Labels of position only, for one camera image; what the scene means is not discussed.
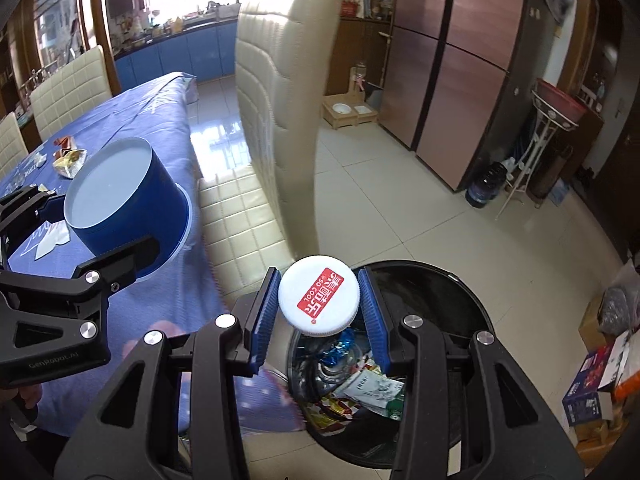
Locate wooden shelf unit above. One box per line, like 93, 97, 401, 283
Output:
340, 0, 401, 111

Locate brown cardboard box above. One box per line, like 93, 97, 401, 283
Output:
579, 295, 608, 351

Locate blue foil wrapper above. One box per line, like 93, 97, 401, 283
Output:
320, 332, 366, 368

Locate red basin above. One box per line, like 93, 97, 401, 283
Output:
535, 78, 588, 118

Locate crumpled gold white wrapper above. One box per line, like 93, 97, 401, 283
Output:
52, 149, 88, 178

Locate white bottle cap red label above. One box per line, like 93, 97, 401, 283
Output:
278, 256, 362, 337

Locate white metal stand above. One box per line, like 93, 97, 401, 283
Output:
495, 87, 588, 221

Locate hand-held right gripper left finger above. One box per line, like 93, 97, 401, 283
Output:
52, 266, 281, 480

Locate blue round tin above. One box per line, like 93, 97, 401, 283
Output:
63, 137, 193, 281

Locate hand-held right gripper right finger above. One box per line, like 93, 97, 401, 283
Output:
357, 266, 586, 480

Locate red gold checkered packet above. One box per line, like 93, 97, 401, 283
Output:
310, 392, 361, 433

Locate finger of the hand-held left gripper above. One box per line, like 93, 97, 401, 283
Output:
0, 237, 161, 312
0, 185, 66, 269

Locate blue water jug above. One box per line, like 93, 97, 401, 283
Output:
465, 161, 508, 209

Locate white green packet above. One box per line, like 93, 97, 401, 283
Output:
332, 367, 406, 418

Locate grey plastic bag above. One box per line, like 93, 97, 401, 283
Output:
597, 285, 640, 336

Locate wooden pet feeder stand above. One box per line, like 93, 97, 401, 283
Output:
322, 92, 378, 128

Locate clear round plastic lid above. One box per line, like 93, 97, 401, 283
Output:
290, 340, 361, 401

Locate black trash bin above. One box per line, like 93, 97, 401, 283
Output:
220, 259, 503, 468

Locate blue kitchen base cabinets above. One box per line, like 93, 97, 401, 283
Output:
114, 17, 241, 88

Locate blue cardboard box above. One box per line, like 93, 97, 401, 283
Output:
562, 345, 631, 428

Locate copper refrigerator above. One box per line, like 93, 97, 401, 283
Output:
377, 0, 543, 193

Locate cream quilted chair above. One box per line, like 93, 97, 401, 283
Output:
0, 112, 29, 178
197, 0, 346, 311
29, 45, 115, 142

